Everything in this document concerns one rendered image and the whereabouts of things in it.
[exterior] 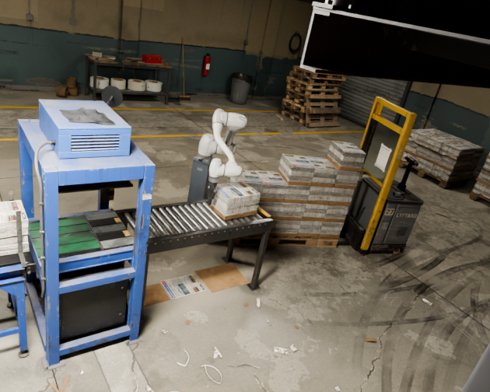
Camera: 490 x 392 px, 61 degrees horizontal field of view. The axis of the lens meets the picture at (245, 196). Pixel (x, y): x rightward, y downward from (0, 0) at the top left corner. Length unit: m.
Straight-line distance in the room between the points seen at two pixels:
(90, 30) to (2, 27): 1.69
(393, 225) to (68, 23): 7.77
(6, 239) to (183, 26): 8.66
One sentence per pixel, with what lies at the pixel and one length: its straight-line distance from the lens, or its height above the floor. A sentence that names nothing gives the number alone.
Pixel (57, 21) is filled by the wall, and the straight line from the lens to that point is 10.20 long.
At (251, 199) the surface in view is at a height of 0.98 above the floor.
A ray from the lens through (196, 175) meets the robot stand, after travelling 4.60.
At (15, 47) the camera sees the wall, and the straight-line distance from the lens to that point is 10.15.
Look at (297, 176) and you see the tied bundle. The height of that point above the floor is 0.94.
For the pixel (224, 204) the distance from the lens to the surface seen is 3.78.
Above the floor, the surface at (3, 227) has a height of 1.02.
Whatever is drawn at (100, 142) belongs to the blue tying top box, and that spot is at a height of 1.65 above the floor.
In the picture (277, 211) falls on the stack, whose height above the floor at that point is 0.48.
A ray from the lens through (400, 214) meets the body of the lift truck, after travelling 5.53.
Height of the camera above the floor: 2.64
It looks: 25 degrees down
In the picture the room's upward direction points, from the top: 12 degrees clockwise
